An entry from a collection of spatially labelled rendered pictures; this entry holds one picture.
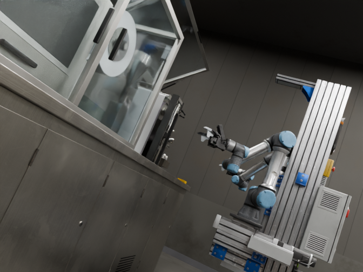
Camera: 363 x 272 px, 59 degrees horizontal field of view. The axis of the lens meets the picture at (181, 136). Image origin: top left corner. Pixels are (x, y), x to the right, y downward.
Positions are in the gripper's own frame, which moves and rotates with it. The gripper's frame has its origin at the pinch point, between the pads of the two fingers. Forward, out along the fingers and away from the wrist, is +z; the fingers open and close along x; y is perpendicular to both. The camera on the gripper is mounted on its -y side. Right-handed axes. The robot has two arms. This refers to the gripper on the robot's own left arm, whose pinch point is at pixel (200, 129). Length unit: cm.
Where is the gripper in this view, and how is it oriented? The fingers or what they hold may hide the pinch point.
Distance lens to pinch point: 210.1
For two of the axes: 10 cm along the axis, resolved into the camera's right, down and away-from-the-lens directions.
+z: -9.1, -4.0, -1.1
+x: -2.2, 2.4, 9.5
